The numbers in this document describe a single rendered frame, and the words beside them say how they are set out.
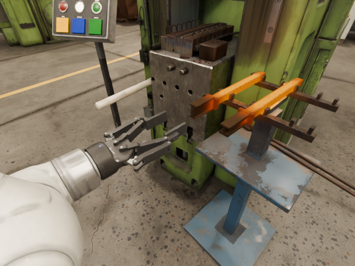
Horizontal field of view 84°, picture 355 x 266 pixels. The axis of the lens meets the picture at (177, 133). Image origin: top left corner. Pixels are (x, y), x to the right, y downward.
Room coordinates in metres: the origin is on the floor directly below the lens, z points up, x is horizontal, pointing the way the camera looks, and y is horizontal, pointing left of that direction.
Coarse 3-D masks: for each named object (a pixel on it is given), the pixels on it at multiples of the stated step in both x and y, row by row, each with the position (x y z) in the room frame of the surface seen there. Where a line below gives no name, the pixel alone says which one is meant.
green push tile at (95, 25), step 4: (92, 20) 1.17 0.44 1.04; (96, 20) 1.17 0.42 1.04; (100, 20) 1.16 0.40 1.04; (92, 24) 1.16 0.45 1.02; (96, 24) 1.16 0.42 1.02; (100, 24) 1.15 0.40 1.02; (92, 28) 1.15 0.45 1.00; (96, 28) 1.14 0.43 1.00; (100, 28) 1.14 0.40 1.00; (92, 32) 1.14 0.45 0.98; (96, 32) 1.14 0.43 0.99; (100, 32) 1.13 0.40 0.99
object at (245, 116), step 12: (288, 84) 0.63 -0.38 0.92; (300, 84) 0.67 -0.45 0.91; (276, 96) 0.55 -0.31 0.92; (240, 108) 0.47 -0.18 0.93; (252, 108) 0.48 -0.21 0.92; (264, 108) 0.50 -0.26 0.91; (228, 120) 0.41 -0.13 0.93; (240, 120) 0.41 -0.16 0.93; (252, 120) 0.44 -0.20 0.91; (228, 132) 0.39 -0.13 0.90
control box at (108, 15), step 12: (60, 0) 1.27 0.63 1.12; (72, 0) 1.25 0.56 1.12; (84, 0) 1.24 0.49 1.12; (96, 0) 1.22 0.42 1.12; (108, 0) 1.21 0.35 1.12; (60, 12) 1.24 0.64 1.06; (72, 12) 1.23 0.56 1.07; (84, 12) 1.21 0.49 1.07; (96, 12) 1.19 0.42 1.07; (108, 12) 1.18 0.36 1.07; (108, 24) 1.16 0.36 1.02; (60, 36) 1.20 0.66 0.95; (72, 36) 1.17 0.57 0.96; (84, 36) 1.15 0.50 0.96; (96, 36) 1.13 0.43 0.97; (108, 36) 1.13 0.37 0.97
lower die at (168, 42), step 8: (208, 24) 1.33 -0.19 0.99; (176, 32) 1.16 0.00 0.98; (184, 32) 1.07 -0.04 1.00; (200, 32) 1.09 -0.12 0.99; (216, 32) 1.12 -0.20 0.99; (224, 32) 1.20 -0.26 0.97; (232, 32) 1.28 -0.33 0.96; (168, 40) 1.05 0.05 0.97; (176, 40) 1.02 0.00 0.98; (184, 40) 0.99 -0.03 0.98; (192, 40) 0.96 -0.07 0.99; (200, 40) 1.01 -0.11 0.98; (168, 48) 1.05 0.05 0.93; (176, 48) 1.02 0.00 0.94; (184, 48) 0.99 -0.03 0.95; (192, 48) 0.96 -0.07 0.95
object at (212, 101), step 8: (256, 72) 0.74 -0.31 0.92; (264, 72) 0.74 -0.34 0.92; (248, 80) 0.67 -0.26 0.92; (256, 80) 0.69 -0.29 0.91; (232, 88) 0.60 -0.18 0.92; (240, 88) 0.62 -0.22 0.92; (208, 96) 0.53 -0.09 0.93; (216, 96) 0.55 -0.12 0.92; (224, 96) 0.56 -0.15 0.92; (192, 104) 0.48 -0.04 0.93; (200, 104) 0.48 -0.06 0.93; (208, 104) 0.52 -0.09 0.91; (216, 104) 0.51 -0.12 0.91; (192, 112) 0.48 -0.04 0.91; (200, 112) 0.49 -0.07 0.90
